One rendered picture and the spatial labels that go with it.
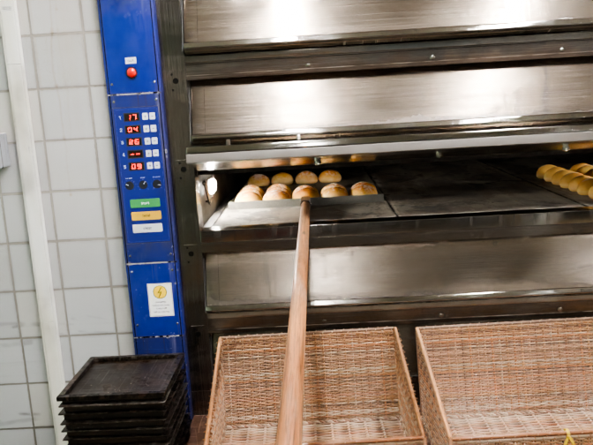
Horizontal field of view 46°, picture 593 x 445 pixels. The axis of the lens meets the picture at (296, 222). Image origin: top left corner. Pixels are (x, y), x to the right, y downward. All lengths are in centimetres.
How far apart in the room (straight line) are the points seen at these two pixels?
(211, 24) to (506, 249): 111
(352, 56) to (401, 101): 19
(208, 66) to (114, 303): 78
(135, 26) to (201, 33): 19
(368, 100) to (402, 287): 57
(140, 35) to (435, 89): 86
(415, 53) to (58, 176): 112
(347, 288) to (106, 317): 76
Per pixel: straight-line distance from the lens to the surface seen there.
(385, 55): 208
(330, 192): 246
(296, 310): 123
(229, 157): 194
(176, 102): 210
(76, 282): 226
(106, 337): 229
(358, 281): 214
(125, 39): 210
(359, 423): 217
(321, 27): 206
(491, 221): 217
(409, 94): 209
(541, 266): 224
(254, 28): 207
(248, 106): 208
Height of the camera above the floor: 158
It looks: 11 degrees down
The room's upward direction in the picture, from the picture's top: 3 degrees counter-clockwise
